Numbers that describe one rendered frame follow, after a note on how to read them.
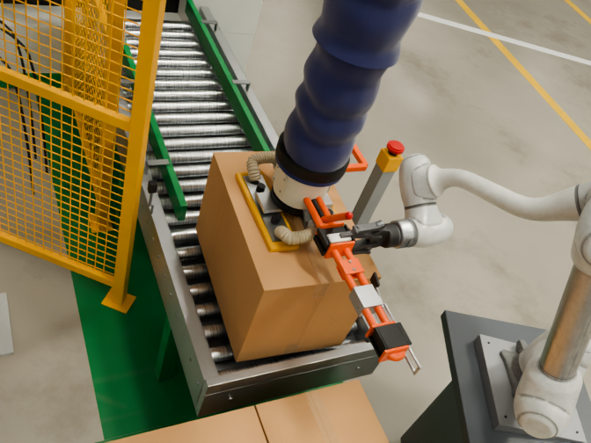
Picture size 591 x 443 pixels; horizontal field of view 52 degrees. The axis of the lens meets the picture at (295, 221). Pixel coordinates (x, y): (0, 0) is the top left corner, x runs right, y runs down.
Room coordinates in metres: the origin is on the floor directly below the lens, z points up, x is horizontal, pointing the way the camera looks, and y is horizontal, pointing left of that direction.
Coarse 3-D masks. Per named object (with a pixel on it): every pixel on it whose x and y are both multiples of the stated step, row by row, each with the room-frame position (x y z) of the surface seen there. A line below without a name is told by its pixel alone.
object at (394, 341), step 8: (376, 328) 1.02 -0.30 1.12; (384, 328) 1.03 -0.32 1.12; (392, 328) 1.04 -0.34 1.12; (368, 336) 1.02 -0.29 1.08; (376, 336) 1.01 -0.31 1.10; (384, 336) 1.01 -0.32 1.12; (392, 336) 1.02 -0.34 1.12; (400, 336) 1.02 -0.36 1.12; (376, 344) 1.00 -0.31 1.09; (384, 344) 0.98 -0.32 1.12; (392, 344) 0.99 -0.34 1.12; (400, 344) 1.00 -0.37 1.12; (376, 352) 0.98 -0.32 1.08; (384, 352) 0.96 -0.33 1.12; (392, 352) 0.97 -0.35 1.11; (384, 360) 0.97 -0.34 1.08
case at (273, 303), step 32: (224, 160) 1.59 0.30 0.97; (224, 192) 1.47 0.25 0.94; (224, 224) 1.42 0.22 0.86; (256, 224) 1.36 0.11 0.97; (352, 224) 1.53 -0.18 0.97; (224, 256) 1.36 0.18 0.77; (256, 256) 1.24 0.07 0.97; (288, 256) 1.29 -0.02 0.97; (320, 256) 1.34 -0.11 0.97; (224, 288) 1.31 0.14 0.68; (256, 288) 1.16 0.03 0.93; (288, 288) 1.17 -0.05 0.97; (320, 288) 1.23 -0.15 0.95; (224, 320) 1.25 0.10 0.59; (256, 320) 1.13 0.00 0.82; (288, 320) 1.20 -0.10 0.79; (320, 320) 1.27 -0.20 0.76; (352, 320) 1.34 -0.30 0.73; (256, 352) 1.16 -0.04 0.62; (288, 352) 1.23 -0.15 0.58
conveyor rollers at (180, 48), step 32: (128, 32) 2.78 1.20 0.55; (192, 32) 3.01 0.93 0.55; (160, 64) 2.62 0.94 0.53; (192, 64) 2.73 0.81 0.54; (128, 96) 2.28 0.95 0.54; (160, 96) 2.37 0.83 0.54; (192, 96) 2.46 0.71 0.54; (224, 96) 2.57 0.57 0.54; (160, 128) 2.13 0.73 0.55; (192, 128) 2.21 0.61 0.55; (224, 128) 2.31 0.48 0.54; (192, 160) 2.03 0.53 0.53; (160, 192) 1.77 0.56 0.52; (192, 256) 1.51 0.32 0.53; (192, 288) 1.36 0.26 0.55; (224, 352) 1.16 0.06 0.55; (320, 352) 1.30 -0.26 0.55
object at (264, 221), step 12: (240, 180) 1.51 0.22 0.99; (264, 180) 1.54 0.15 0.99; (252, 192) 1.47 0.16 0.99; (252, 204) 1.42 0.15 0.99; (264, 216) 1.38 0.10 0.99; (276, 216) 1.38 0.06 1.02; (264, 228) 1.34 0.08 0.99; (288, 228) 1.38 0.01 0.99; (264, 240) 1.31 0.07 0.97; (276, 240) 1.31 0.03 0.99
